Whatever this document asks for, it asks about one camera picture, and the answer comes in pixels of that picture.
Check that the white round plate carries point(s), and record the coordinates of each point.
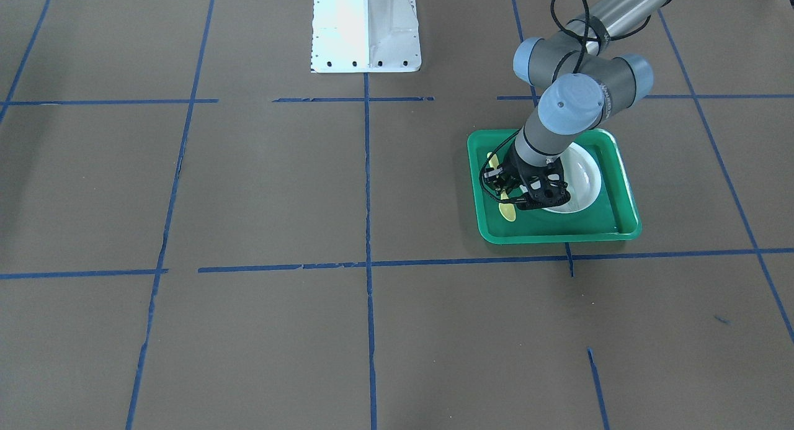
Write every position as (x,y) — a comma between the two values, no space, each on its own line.
(584,179)

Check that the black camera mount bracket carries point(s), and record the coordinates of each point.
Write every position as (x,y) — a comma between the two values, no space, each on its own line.
(553,191)

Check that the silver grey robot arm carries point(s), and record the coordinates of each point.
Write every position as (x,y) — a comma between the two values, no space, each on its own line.
(580,90)

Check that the yellow plastic spoon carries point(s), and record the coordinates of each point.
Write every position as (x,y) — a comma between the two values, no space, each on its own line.
(507,211)

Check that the green plastic tray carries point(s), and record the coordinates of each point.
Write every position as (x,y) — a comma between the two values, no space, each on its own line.
(612,216)

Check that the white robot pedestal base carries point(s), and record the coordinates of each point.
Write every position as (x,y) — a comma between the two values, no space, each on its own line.
(358,36)

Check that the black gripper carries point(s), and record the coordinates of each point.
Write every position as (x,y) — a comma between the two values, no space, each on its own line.
(512,170)

